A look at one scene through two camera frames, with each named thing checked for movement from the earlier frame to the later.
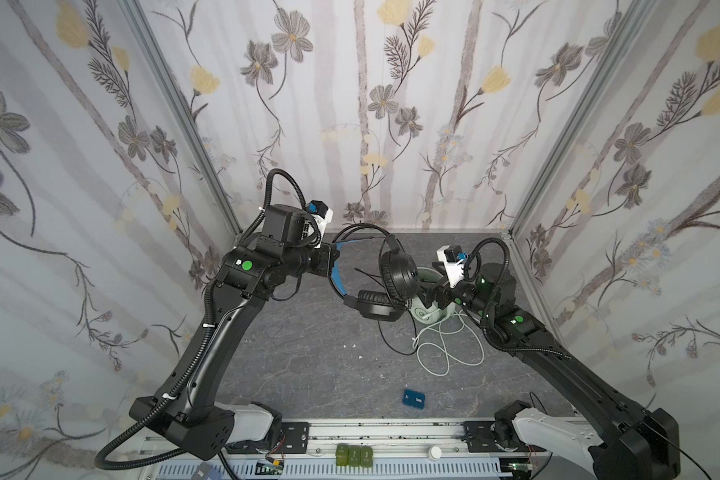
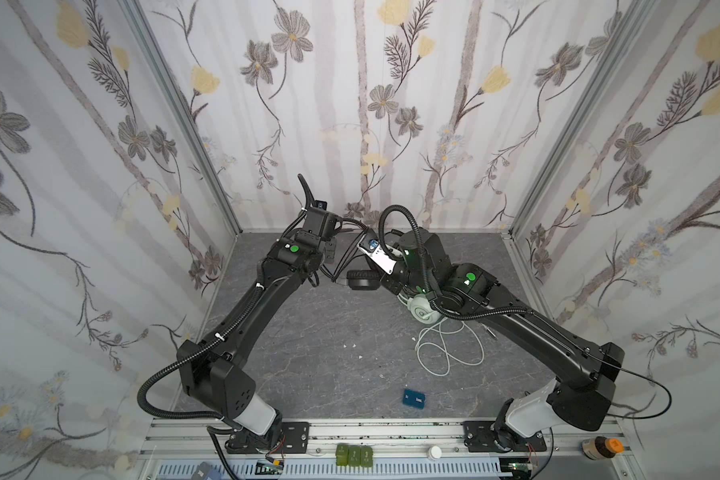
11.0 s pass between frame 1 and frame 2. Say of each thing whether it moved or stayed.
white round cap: stayed
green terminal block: stayed
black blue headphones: moved
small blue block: stayed
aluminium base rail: stayed
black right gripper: moved
